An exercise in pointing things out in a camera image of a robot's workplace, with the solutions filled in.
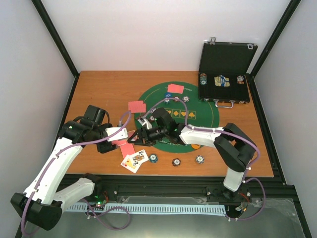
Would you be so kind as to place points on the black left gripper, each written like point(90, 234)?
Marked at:
point(107, 148)

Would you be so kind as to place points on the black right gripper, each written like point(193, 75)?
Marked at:
point(142, 134)

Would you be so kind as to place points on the red card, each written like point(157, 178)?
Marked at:
point(179, 89)
point(138, 108)
point(133, 102)
point(174, 88)
point(127, 149)

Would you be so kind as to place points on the queen face card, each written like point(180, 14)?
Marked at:
point(139, 157)

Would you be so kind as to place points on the blue 50 chip stack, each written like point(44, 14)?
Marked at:
point(153, 158)

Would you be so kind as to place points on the two of hearts card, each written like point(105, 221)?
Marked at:
point(131, 164)

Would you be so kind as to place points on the brown 100 chip stack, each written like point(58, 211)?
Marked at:
point(176, 162)

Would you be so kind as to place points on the blue small blind button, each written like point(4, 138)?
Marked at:
point(168, 95)

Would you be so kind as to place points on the brown chips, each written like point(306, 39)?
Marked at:
point(176, 99)

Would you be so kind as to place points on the blue orange chips top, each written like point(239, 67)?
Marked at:
point(185, 99)

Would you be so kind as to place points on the blue orange 10 chip stack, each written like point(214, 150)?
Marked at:
point(200, 159)

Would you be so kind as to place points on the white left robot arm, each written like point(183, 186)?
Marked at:
point(41, 203)

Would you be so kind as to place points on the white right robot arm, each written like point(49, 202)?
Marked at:
point(233, 145)

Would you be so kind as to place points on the yellow red card box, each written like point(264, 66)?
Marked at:
point(130, 133)

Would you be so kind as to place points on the orange big blind button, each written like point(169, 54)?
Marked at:
point(195, 146)

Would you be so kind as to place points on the round green poker mat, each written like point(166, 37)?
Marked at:
point(200, 113)

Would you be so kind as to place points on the chip stack in case left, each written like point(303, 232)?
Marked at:
point(203, 79)

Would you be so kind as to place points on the chip stack in case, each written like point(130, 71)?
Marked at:
point(203, 79)
point(240, 79)

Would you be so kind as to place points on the card pack in case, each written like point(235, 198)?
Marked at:
point(221, 81)

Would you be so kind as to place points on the black poker case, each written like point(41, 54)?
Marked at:
point(229, 59)

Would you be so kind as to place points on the chip stack in case right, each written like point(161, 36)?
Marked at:
point(240, 79)

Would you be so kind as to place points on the light blue cable duct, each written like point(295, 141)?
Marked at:
point(162, 209)

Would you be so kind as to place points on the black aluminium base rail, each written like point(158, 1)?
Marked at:
point(209, 187)

